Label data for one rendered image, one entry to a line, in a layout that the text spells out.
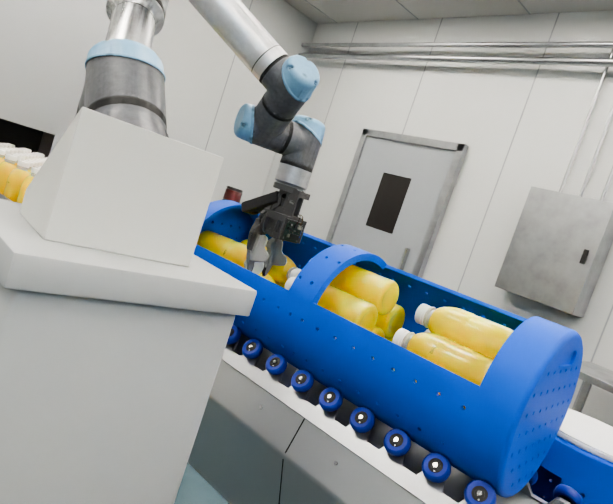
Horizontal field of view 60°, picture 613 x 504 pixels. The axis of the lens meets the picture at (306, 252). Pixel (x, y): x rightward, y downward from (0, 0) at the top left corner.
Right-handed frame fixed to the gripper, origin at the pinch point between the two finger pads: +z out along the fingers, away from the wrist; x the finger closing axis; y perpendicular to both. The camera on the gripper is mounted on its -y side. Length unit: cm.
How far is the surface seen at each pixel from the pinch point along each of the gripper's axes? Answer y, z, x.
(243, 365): 10.8, 18.7, -5.5
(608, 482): 74, 13, 27
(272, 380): 19.1, 18.1, -5.0
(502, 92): -128, -161, 346
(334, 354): 33.0, 6.3, -7.8
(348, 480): 44, 24, -7
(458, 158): -144, -98, 341
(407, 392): 48.5, 5.8, -8.0
